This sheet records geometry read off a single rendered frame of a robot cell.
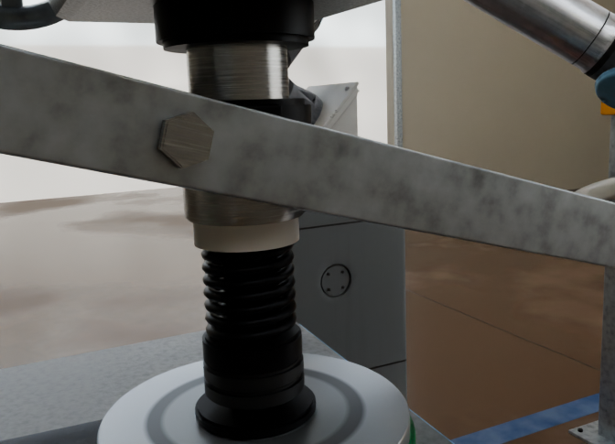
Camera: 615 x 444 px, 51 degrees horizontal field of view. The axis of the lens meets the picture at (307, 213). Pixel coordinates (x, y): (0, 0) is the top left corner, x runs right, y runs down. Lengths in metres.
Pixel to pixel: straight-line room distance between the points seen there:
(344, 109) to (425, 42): 5.05
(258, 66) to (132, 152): 0.10
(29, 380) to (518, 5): 0.77
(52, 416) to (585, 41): 0.81
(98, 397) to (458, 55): 6.35
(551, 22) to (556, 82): 6.70
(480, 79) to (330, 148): 6.58
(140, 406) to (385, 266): 1.12
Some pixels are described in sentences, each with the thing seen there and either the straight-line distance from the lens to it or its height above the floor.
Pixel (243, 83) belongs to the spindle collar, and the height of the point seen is 1.07.
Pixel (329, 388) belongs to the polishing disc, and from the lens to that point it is 0.50.
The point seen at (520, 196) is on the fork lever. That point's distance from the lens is 0.47.
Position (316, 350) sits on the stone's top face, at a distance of 0.64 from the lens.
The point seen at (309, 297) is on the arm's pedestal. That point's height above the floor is 0.63.
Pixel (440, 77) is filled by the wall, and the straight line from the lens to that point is 6.63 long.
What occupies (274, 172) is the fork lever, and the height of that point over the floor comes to 1.02.
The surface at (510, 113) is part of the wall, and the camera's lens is 7.22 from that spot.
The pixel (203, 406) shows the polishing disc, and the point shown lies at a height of 0.86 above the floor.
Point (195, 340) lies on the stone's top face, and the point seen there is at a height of 0.82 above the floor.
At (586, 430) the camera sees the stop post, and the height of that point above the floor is 0.01.
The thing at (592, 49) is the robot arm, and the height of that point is 1.12.
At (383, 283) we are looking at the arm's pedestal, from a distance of 1.56.
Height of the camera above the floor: 1.06
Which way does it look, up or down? 10 degrees down
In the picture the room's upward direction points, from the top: 2 degrees counter-clockwise
